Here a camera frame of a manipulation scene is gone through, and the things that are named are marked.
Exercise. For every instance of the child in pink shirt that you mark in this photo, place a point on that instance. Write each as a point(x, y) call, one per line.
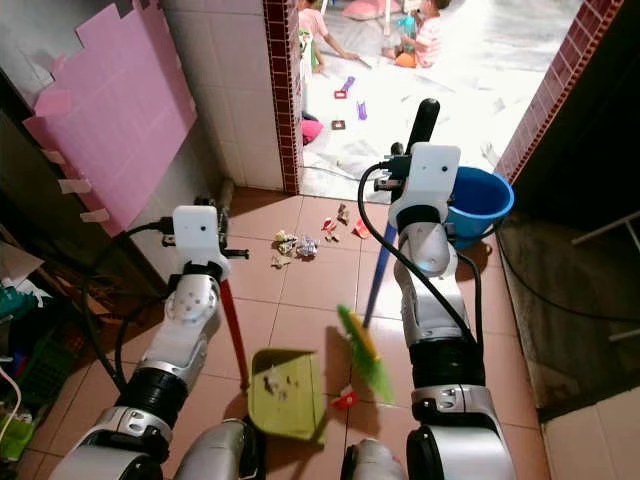
point(315, 22)

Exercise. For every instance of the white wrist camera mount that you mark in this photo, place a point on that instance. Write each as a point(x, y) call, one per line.
point(428, 175)
point(198, 235)

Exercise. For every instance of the pink cushion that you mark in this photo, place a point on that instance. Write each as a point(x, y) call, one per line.
point(363, 9)

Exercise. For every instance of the grey robot leg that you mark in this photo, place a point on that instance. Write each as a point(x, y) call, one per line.
point(372, 462)
point(220, 455)

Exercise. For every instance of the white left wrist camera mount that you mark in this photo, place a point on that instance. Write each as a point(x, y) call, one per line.
point(198, 235)

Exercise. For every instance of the green plastic basket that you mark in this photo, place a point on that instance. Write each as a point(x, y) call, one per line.
point(45, 370)

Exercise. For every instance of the pink foam mat panel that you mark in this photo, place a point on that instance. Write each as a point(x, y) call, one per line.
point(120, 110)

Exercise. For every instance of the child in striped shirt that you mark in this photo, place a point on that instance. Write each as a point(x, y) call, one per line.
point(430, 40)

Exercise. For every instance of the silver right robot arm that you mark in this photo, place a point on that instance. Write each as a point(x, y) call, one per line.
point(435, 320)

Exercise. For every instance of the brown crumpled wrapper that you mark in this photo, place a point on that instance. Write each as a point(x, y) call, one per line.
point(342, 213)

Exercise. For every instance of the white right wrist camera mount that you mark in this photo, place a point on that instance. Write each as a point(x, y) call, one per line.
point(428, 175)

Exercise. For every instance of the orange-red snack wrapper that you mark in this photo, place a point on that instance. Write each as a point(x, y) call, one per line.
point(361, 228)

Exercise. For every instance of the white pipe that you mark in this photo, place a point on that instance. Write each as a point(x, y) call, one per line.
point(605, 228)

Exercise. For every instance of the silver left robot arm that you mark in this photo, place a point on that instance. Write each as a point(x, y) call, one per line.
point(185, 330)

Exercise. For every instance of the silver crumpled wrapper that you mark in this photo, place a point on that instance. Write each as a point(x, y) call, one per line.
point(306, 248)

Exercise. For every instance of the black square frame toy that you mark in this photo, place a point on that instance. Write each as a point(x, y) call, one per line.
point(331, 125)

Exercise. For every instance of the red and white wrapper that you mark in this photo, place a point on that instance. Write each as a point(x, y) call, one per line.
point(331, 230)

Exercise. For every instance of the grey right robot leg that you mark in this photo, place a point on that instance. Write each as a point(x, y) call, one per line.
point(372, 462)

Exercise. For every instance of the small red paper scrap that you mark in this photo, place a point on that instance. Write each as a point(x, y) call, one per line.
point(345, 399)

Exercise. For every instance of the purple plastic toy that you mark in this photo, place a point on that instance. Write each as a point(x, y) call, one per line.
point(361, 110)
point(348, 84)

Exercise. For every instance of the yellowish crumpled wrapper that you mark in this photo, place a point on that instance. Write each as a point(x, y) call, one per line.
point(284, 250)

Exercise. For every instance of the lime green plastic item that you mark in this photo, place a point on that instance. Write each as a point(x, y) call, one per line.
point(15, 438)

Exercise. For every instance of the blue plastic bucket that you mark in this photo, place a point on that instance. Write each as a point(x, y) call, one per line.
point(485, 205)

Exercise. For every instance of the red square frame toy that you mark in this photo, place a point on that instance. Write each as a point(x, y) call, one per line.
point(334, 94)

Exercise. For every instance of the grey left robot leg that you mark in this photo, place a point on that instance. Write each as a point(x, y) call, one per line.
point(220, 455)

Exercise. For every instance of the pink round object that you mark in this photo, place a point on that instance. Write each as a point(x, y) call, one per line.
point(310, 131)

